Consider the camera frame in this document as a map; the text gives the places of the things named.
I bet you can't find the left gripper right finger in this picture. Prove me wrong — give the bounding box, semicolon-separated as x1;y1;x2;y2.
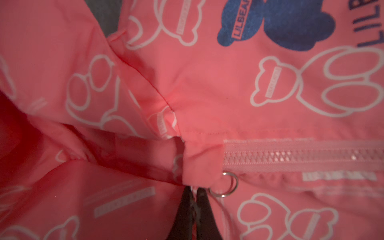
196;188;223;240

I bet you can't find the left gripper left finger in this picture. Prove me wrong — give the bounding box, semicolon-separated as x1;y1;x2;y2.
166;187;194;240

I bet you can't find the pink patterned kids jacket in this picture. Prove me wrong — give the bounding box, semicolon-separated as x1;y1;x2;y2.
1;1;384;240

